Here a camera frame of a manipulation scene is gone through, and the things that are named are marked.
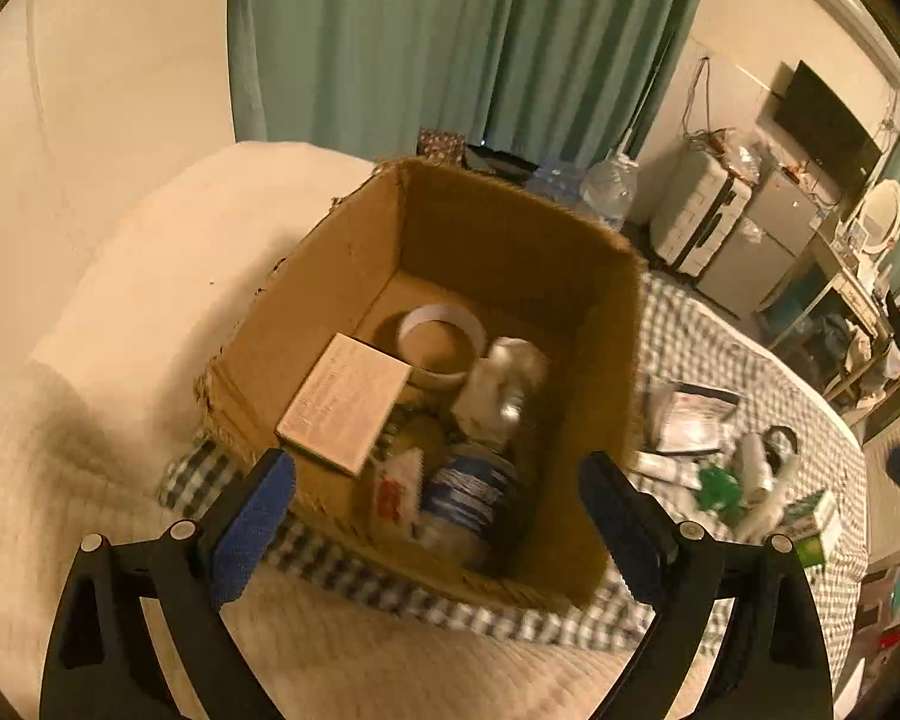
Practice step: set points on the clear plastic water bottle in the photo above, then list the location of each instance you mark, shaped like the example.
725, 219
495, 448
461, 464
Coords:
609, 188

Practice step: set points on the white quilted blanket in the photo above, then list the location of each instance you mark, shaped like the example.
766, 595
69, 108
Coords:
317, 656

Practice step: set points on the white dressing table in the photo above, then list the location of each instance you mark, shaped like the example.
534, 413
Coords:
823, 322

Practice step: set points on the brown cardboard box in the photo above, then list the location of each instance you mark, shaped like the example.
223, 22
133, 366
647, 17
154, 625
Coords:
418, 233

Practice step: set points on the dark patterned box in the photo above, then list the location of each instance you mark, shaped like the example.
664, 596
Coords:
440, 147

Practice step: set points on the white tube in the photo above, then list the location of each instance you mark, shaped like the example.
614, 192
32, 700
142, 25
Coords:
672, 470

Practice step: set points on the black television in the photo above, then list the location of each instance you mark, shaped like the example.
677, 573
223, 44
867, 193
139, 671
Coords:
816, 118

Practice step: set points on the silver foil packet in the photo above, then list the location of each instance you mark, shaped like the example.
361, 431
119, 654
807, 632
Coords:
685, 418

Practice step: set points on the white pillow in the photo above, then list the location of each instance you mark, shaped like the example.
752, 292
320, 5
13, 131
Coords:
167, 288

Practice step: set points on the grey mini fridge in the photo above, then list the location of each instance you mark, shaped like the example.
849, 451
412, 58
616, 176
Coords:
762, 246

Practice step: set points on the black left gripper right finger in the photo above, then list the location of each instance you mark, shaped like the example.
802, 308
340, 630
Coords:
772, 662

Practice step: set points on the amoxicillin capsules medicine box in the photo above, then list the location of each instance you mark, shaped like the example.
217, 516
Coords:
339, 412

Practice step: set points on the green foil sachet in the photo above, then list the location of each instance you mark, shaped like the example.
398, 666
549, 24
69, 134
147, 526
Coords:
720, 493

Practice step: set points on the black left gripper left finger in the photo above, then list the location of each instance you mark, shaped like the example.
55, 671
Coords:
101, 662

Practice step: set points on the green and white box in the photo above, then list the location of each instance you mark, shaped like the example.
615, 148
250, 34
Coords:
814, 526

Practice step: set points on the round vanity mirror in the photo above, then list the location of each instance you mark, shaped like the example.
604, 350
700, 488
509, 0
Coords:
879, 215

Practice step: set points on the blue label jar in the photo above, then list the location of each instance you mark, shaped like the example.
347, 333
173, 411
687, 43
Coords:
463, 503

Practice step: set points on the white tape roll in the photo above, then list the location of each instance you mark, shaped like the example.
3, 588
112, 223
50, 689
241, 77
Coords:
440, 342

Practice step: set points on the white suitcase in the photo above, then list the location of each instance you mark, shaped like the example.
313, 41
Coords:
701, 204

